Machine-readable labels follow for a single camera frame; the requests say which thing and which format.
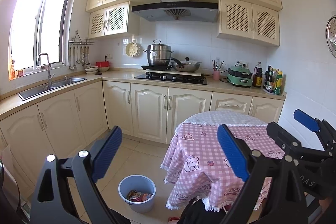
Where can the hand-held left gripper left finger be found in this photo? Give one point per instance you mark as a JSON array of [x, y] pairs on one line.
[[107, 154]]

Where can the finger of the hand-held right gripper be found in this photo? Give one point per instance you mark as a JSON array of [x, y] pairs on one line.
[[283, 137], [304, 119]]

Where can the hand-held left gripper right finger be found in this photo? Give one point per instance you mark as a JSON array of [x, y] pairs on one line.
[[232, 153]]

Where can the red soda can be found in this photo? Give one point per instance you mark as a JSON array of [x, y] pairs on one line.
[[135, 197]]

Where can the blue plastic bin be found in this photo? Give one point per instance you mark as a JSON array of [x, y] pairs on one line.
[[137, 207]]

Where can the person's right hand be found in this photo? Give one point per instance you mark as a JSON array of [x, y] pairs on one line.
[[325, 205]]

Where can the pink checkered tablecloth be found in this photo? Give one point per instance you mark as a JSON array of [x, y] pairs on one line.
[[199, 150]]

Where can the cream base cabinets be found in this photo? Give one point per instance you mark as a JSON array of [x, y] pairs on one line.
[[149, 108]]

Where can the person's black trousers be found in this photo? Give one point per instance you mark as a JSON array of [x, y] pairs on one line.
[[199, 213]]

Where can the green electric cooker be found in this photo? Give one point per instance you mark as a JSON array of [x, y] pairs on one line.
[[240, 77]]

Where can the beige countertop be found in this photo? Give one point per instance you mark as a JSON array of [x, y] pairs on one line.
[[118, 77]]

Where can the cream bowl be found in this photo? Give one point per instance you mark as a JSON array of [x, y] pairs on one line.
[[104, 69]]

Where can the stack of white bowls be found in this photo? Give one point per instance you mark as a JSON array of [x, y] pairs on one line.
[[90, 70]]

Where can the steel steamer tray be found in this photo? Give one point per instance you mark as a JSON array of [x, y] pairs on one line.
[[332, 37]]

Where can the steel sink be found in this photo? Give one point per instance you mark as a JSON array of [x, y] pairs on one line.
[[52, 87]]

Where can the bundle of chopsticks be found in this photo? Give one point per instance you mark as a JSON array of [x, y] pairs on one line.
[[218, 65]]

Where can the wooden board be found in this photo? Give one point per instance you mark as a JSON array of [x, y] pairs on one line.
[[183, 73]]

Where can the black gas stove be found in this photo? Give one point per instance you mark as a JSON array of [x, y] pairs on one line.
[[170, 79]]

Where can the steel wok with lid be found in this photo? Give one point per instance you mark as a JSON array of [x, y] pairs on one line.
[[188, 66]]

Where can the steel faucet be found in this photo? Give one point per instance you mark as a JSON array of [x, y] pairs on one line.
[[49, 74]]

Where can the row of hanging utensils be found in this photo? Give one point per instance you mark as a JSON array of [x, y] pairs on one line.
[[72, 61]]

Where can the grey metal appliance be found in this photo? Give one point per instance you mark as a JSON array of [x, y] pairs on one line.
[[9, 192]]

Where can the cream perforated steamer plate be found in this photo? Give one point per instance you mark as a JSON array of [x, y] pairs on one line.
[[131, 48]]

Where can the steel steamer pot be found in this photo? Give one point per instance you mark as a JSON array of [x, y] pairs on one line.
[[157, 54]]

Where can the cream lattice-door cabinet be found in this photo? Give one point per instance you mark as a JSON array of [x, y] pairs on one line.
[[249, 20], [113, 20]]

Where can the small red jar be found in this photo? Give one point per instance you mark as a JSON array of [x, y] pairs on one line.
[[20, 73]]

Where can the amber jar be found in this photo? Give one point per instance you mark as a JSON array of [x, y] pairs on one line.
[[12, 71]]

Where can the sliding window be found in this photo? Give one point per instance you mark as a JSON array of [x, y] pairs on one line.
[[39, 22]]

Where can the grey range hood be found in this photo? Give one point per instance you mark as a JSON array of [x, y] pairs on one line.
[[173, 7]]

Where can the wall outlet with plug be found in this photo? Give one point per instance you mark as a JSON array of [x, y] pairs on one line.
[[242, 62]]

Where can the wall utensil rack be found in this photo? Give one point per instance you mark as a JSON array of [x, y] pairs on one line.
[[81, 41]]

